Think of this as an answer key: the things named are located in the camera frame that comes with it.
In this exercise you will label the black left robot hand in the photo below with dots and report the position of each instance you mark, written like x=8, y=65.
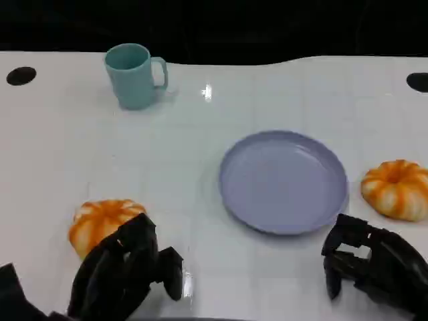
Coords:
x=110, y=267

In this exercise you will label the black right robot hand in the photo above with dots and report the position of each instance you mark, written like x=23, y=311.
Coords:
x=391, y=264

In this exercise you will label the orange white toy bread roll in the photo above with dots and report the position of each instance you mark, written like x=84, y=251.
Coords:
x=97, y=220
x=398, y=190

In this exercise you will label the lilac plate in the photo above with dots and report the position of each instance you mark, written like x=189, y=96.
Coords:
x=284, y=182

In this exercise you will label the black table grommet hole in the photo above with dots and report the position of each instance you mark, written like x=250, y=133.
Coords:
x=418, y=81
x=21, y=76

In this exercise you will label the pale green mug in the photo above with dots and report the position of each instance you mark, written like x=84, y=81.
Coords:
x=132, y=83

